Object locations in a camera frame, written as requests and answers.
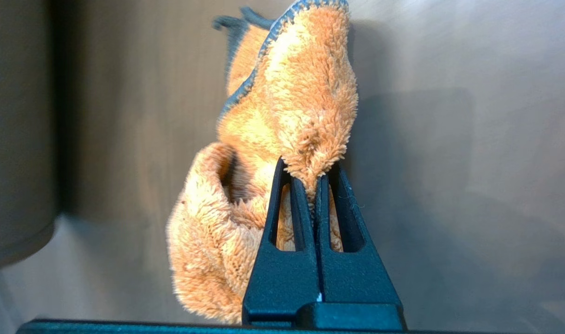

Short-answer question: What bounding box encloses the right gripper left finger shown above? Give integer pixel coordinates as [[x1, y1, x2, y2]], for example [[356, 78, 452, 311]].
[[242, 157, 321, 325]]

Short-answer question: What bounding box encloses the orange fluffy cloth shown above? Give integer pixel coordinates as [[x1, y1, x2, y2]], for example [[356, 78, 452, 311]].
[[166, 0, 359, 324]]

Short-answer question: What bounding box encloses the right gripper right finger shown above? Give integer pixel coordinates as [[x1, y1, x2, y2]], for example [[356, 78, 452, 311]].
[[295, 163, 407, 331]]

